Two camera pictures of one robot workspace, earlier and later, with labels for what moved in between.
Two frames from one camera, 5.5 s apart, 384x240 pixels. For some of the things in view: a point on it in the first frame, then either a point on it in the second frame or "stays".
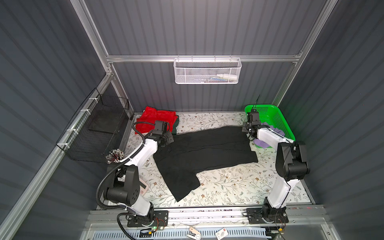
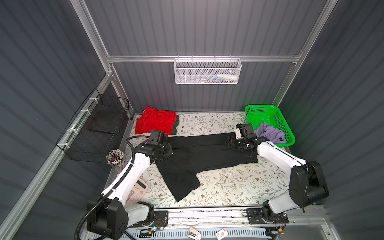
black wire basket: (96, 127) stays
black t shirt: (195, 152) stays
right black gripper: (244, 127) -> (231, 142)
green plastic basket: (270, 115) stays
